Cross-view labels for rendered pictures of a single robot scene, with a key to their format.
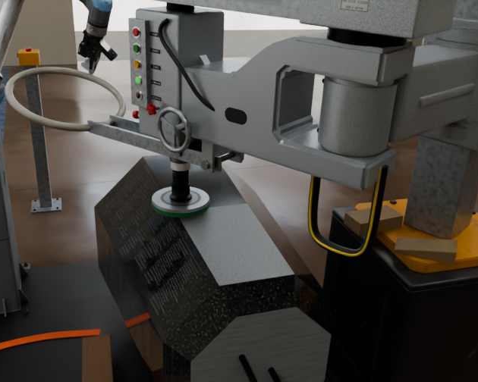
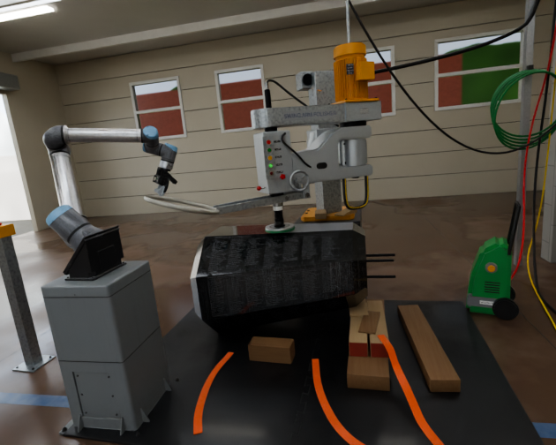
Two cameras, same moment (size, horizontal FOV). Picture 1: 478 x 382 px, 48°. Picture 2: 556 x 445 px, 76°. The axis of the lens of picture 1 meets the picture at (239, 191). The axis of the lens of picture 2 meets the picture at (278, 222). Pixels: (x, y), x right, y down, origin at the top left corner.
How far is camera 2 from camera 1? 2.44 m
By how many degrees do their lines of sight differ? 55
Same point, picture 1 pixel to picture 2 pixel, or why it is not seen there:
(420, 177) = (326, 192)
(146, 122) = (274, 186)
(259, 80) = (330, 147)
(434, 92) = not seen: hidden behind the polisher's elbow
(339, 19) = (360, 117)
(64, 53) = not seen: outside the picture
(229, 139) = (319, 177)
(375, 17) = (371, 114)
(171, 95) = (289, 167)
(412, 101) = not seen: hidden behind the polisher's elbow
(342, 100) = (361, 145)
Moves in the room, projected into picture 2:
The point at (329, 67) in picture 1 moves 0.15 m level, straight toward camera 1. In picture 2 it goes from (356, 134) to (375, 132)
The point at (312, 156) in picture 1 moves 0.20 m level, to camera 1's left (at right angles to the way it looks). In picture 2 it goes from (355, 169) to (345, 171)
